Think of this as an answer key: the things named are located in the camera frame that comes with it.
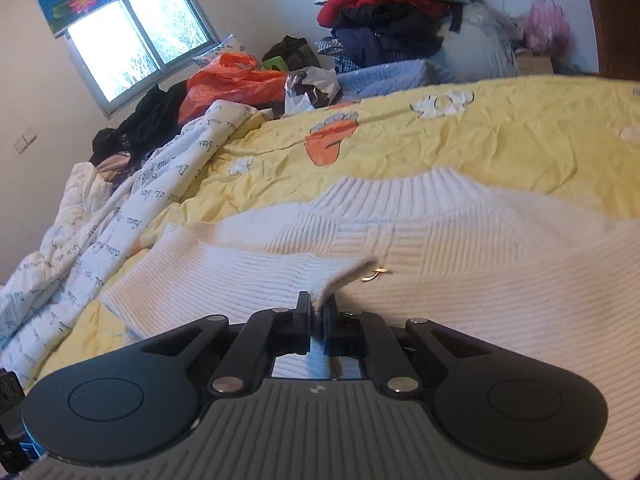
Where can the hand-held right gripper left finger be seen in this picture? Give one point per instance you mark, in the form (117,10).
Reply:
(304,332)

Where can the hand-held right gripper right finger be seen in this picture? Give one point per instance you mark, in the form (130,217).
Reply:
(329,332)

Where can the white knit sweater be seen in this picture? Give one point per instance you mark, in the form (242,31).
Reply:
(450,260)

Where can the white printed quilt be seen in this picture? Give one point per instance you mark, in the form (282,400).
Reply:
(100,240)

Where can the crumpled clear plastic bag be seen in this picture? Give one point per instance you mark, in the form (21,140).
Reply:
(310,90)

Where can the orange plastic bag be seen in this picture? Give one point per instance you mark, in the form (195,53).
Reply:
(225,85)

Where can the yellow printed bed sheet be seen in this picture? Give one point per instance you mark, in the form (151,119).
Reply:
(500,135)

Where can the light blue knit blanket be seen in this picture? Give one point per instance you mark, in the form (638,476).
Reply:
(390,77)

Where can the black garment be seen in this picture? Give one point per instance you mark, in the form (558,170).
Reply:
(150,110)

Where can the green plastic stool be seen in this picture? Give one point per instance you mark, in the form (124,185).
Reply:
(274,63)

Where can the dark fabric bag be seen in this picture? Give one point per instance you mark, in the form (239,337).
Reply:
(290,51)

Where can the large translucent plastic bag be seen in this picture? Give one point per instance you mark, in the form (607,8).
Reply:
(480,40)

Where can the cardboard box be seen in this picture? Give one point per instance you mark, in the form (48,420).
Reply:
(535,62)

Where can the window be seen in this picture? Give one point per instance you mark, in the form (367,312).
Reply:
(115,50)

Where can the pink plastic bag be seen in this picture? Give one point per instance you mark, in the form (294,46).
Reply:
(547,25)

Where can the brown wooden door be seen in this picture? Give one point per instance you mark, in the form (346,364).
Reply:
(620,20)

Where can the wall light switch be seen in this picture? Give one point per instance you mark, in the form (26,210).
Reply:
(25,141)

